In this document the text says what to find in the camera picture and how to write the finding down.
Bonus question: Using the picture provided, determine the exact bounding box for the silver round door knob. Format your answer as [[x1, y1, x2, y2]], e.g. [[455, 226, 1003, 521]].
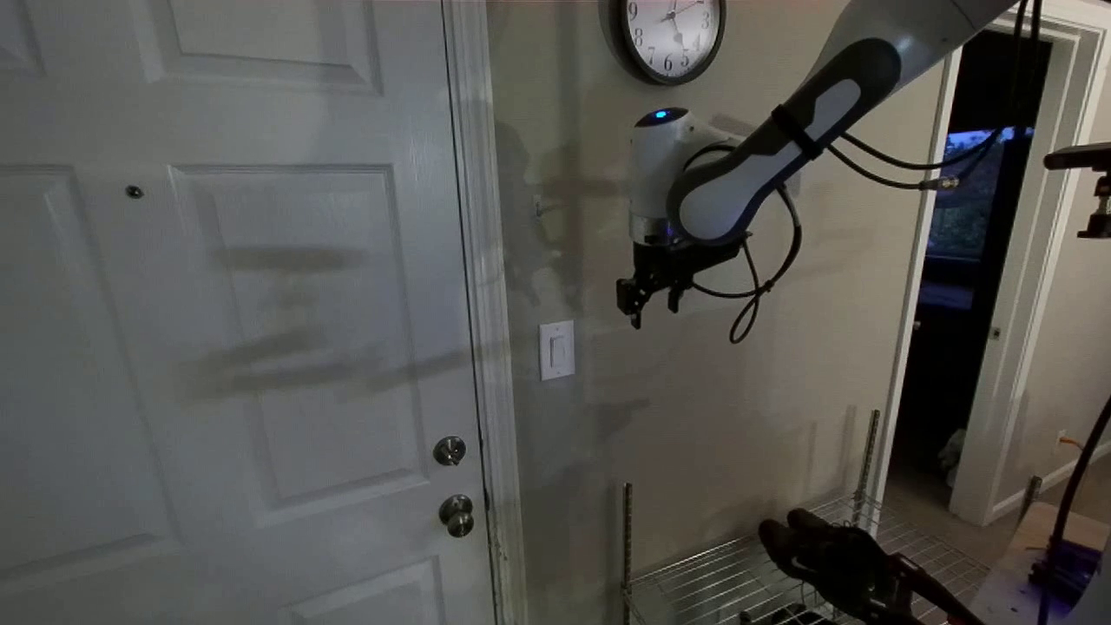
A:
[[432, 495, 480, 541]]

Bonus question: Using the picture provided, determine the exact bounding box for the black camera on stand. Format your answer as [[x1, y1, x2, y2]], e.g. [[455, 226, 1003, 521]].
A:
[[1042, 139, 1111, 243]]

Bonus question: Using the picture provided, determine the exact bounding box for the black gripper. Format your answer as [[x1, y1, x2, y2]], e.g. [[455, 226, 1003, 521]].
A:
[[615, 231, 711, 335]]

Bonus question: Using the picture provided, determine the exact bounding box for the round black wall clock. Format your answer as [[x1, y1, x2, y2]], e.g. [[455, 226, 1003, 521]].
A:
[[607, 0, 729, 91]]

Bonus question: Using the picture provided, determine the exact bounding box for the white entry door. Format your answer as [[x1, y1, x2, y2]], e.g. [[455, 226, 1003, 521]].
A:
[[0, 0, 497, 625]]

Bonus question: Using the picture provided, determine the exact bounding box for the metal wire shelf rack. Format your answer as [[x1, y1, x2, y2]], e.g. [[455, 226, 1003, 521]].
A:
[[616, 405, 998, 625]]

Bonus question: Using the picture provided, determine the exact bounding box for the white open doorway frame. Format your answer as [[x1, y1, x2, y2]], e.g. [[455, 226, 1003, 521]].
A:
[[882, 13, 1111, 530]]

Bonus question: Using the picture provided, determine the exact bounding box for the black orange bar clamp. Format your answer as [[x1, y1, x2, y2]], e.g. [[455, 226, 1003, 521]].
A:
[[755, 506, 987, 625]]

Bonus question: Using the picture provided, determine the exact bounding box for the white wall light switch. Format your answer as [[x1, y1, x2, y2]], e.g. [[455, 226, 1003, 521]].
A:
[[539, 317, 579, 385]]

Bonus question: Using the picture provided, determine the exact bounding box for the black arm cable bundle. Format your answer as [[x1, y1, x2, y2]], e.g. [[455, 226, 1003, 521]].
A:
[[692, 0, 1045, 348]]

